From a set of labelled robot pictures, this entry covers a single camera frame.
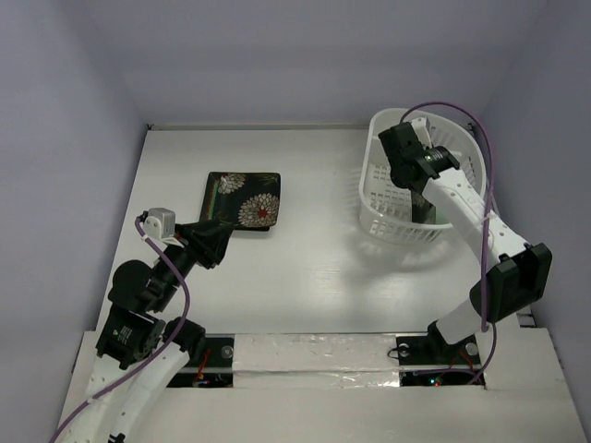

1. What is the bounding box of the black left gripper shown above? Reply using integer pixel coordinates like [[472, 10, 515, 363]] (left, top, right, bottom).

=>
[[151, 217, 235, 308]]

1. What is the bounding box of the black floral square plate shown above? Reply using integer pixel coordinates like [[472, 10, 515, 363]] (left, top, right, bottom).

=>
[[199, 172, 282, 232]]

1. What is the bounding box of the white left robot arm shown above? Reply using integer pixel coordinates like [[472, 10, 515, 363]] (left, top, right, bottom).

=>
[[62, 209, 233, 442]]

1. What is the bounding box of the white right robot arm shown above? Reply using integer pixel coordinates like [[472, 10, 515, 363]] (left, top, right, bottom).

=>
[[378, 118, 552, 365]]

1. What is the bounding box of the white plastic dish rack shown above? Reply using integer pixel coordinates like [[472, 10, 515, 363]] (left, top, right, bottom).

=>
[[358, 108, 488, 246]]

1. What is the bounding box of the silver foil tape strip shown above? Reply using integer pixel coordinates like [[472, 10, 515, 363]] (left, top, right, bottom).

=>
[[232, 333, 400, 389]]

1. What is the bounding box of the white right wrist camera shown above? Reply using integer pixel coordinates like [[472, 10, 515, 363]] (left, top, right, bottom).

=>
[[410, 116, 433, 150]]

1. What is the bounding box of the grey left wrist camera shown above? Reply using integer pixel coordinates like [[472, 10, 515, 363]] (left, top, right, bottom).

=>
[[143, 208, 175, 241]]

